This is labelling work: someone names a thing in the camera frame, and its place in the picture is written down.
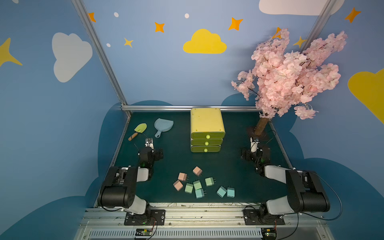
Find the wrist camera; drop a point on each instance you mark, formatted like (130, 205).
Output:
(254, 144)
(149, 143)

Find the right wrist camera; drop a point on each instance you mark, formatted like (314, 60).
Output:
(254, 144)

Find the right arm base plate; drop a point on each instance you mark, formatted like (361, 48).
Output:
(253, 217)

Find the teal plug lower middle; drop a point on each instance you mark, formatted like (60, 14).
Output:
(200, 193)

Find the teal plug tilted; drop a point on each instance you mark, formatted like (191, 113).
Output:
(221, 192)

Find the teal plug far right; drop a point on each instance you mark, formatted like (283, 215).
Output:
(231, 192)

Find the pink plug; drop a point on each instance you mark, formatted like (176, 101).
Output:
(197, 171)
(178, 185)
(183, 177)

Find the controller board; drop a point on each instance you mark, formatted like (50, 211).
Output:
(143, 233)
(268, 234)

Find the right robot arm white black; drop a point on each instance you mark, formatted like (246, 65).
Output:
(305, 192)

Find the green plug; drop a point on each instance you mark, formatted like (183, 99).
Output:
(209, 181)
(189, 188)
(197, 185)

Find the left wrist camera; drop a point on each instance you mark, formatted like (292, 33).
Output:
(149, 143)

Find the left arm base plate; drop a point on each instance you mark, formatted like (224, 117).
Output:
(150, 217)

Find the right controller board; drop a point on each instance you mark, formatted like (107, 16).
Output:
(268, 234)

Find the pink cherry blossom tree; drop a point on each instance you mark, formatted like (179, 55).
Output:
(281, 81)

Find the green toy shovel wooden handle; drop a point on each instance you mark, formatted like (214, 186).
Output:
(138, 130)

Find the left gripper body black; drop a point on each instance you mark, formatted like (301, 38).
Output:
(149, 148)

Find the blue toy dustpan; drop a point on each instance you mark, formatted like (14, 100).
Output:
(162, 125)

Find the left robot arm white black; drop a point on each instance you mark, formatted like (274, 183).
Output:
(118, 191)

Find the left controller board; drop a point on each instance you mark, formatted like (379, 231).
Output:
(143, 233)

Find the yellow-green drawer cabinet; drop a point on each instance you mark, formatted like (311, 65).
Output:
(207, 120)

